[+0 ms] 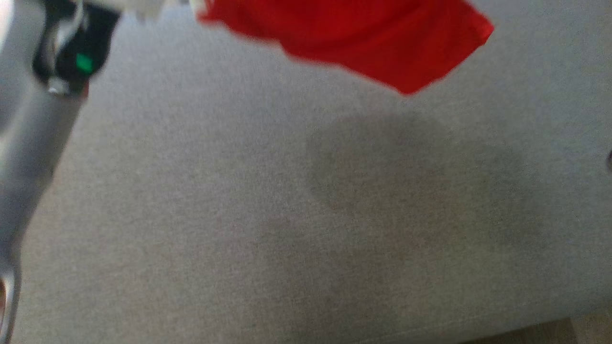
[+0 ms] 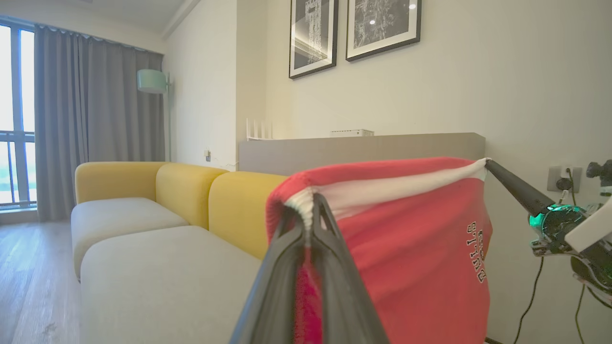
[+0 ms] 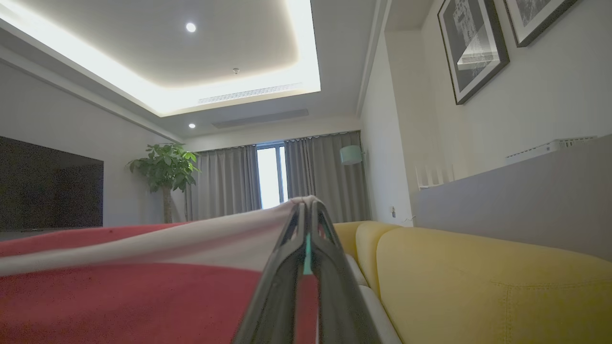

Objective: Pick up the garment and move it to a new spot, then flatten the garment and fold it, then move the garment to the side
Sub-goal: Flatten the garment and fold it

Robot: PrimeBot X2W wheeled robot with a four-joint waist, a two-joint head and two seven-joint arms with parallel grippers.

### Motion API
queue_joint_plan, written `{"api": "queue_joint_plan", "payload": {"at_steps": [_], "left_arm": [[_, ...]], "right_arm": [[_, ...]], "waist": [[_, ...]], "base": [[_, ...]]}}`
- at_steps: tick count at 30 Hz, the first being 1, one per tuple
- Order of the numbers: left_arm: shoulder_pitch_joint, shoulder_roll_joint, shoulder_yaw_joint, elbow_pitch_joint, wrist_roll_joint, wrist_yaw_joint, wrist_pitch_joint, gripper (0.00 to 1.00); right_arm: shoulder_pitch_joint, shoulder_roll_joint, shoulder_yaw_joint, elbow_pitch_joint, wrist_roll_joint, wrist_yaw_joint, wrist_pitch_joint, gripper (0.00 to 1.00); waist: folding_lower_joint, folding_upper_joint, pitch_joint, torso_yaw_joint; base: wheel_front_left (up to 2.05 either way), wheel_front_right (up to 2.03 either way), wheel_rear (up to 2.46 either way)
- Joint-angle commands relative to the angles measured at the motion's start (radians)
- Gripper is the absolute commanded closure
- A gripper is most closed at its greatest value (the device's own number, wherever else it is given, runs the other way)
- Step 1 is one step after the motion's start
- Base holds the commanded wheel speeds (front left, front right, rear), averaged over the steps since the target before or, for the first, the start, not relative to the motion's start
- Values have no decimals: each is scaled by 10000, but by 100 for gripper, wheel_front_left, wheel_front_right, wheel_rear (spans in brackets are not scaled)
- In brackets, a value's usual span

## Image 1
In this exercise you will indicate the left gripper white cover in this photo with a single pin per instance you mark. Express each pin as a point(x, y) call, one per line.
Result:
point(71, 52)

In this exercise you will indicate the red and white shirt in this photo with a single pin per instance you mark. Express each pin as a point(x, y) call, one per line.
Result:
point(354, 33)

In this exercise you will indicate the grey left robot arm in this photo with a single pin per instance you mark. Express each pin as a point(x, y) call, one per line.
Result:
point(28, 167)

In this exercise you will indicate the large grey sofa seat cushion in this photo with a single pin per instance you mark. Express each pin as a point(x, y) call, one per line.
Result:
point(287, 215)

